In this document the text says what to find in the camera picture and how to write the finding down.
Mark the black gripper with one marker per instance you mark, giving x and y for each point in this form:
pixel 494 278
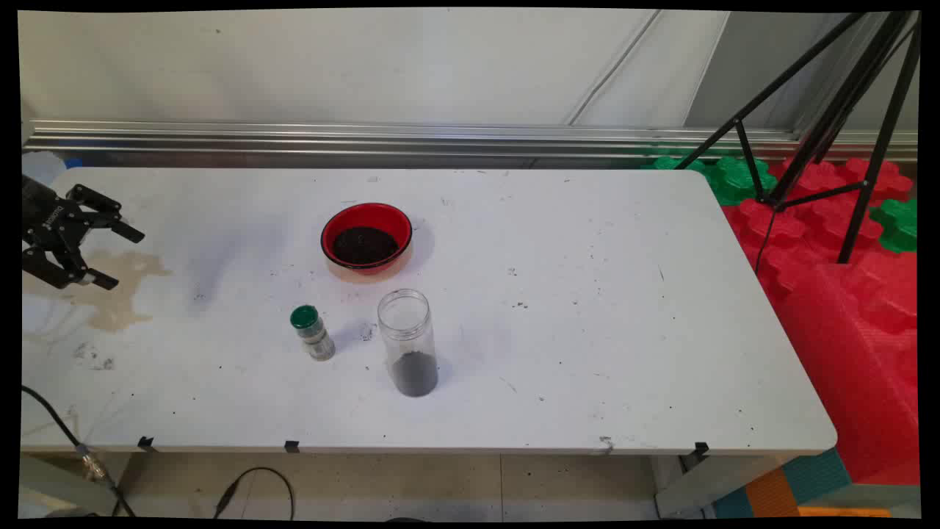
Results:
pixel 51 217

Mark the clear plastic jar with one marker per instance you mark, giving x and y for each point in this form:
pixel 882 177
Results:
pixel 415 375

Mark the clear plastic bottle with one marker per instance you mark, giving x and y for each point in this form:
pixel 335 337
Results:
pixel 40 167

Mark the grey table leg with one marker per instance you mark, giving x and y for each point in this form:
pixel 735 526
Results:
pixel 705 488
pixel 51 477

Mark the green-capped spice shaker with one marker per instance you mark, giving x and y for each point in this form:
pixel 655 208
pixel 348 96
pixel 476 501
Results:
pixel 317 342

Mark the red bowl with dark grains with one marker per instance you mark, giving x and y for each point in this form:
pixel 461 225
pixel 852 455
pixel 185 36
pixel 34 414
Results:
pixel 365 246

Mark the green foam block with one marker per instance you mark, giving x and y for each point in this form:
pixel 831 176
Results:
pixel 672 163
pixel 899 228
pixel 731 184

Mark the black tripod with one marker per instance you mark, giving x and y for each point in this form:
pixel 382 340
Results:
pixel 826 121

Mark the teal orange foam mat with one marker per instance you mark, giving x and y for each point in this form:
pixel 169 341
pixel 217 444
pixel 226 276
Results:
pixel 815 477

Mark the aluminium wall rail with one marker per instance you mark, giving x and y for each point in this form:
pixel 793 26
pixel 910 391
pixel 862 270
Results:
pixel 367 136

